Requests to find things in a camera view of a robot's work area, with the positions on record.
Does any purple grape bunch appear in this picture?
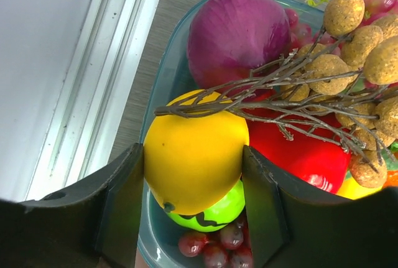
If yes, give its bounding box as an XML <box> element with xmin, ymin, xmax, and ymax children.
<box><xmin>178</xmin><ymin>211</ymin><xmax>254</xmax><ymax>267</ymax></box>

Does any teal fruit bowl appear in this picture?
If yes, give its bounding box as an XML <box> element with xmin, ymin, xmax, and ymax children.
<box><xmin>138</xmin><ymin>0</ymin><xmax>323</xmax><ymax>268</ymax></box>

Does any green striped melon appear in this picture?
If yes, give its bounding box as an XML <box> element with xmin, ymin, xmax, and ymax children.
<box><xmin>167</xmin><ymin>180</ymin><xmax>245</xmax><ymax>233</ymax></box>

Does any yellow pear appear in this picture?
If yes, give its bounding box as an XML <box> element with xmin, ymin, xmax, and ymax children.
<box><xmin>336</xmin><ymin>177</ymin><xmax>382</xmax><ymax>200</ymax></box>

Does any red bell pepper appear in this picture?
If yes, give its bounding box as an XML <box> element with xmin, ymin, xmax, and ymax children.
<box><xmin>242</xmin><ymin>90</ymin><xmax>352</xmax><ymax>195</ymax></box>

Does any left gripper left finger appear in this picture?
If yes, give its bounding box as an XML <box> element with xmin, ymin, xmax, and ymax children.
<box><xmin>1</xmin><ymin>144</ymin><xmax>144</xmax><ymax>267</ymax></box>

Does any brown longan bunch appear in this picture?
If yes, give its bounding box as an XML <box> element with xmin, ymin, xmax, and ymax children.
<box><xmin>155</xmin><ymin>0</ymin><xmax>397</xmax><ymax>188</ymax></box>

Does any yellow lemon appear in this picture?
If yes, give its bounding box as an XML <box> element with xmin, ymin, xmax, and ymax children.
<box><xmin>143</xmin><ymin>89</ymin><xmax>250</xmax><ymax>216</ymax></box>

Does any purple onion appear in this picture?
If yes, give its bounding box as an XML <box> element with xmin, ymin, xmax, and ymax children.
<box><xmin>187</xmin><ymin>0</ymin><xmax>290</xmax><ymax>88</ymax></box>

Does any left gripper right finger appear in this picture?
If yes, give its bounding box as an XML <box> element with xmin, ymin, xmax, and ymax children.
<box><xmin>243</xmin><ymin>146</ymin><xmax>397</xmax><ymax>267</ymax></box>

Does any orange persimmon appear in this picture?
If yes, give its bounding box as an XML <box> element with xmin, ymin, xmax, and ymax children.
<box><xmin>383</xmin><ymin>170</ymin><xmax>398</xmax><ymax>188</ymax></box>

